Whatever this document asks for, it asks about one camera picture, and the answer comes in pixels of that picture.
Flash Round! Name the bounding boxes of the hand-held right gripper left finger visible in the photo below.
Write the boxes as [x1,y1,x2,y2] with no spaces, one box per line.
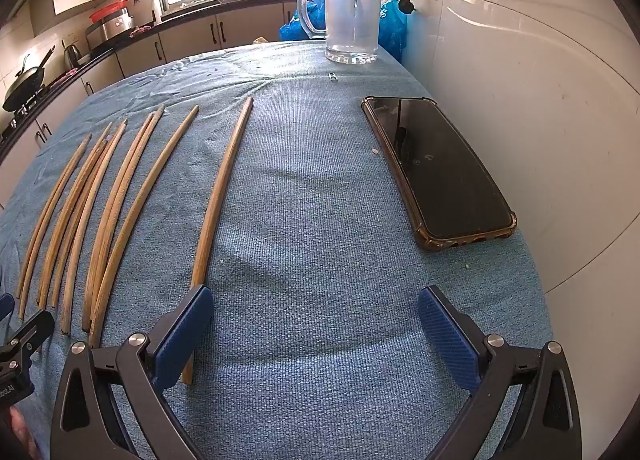
[50,284,216,460]

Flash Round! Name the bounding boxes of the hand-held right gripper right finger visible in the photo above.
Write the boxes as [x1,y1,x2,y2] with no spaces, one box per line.
[416,285,583,460]

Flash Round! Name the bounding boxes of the row of wooden chopsticks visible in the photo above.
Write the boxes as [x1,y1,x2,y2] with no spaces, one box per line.
[15,104,201,348]

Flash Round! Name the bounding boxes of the wooden chopstick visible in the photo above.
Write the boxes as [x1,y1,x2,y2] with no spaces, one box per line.
[181,96,254,386]

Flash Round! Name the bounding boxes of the blue ribbed tablecloth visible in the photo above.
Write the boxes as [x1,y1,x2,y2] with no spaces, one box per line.
[0,40,556,460]

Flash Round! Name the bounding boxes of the smartphone in brown case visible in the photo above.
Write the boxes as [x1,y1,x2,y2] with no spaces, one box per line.
[361,96,517,253]

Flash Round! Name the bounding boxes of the gas stove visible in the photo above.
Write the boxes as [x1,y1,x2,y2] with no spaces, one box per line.
[0,100,46,138]

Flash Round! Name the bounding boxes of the black wok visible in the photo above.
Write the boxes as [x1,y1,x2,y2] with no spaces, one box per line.
[2,46,56,113]

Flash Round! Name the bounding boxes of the steel kettle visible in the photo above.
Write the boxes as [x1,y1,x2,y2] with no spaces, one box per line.
[62,39,83,68]

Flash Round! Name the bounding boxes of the black kitchen countertop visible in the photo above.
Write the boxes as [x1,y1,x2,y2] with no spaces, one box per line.
[0,0,301,161]

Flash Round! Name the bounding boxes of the beige base cabinets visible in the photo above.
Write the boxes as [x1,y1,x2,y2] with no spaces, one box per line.
[0,0,301,211]

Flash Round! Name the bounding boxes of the steel pot with red lid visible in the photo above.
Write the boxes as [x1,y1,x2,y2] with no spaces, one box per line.
[85,0,136,43]

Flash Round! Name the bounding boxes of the blue plastic bag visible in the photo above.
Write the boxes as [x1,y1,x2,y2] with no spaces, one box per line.
[279,0,407,63]

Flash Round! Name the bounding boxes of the clear glass pitcher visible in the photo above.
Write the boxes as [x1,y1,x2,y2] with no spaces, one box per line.
[296,0,385,66]

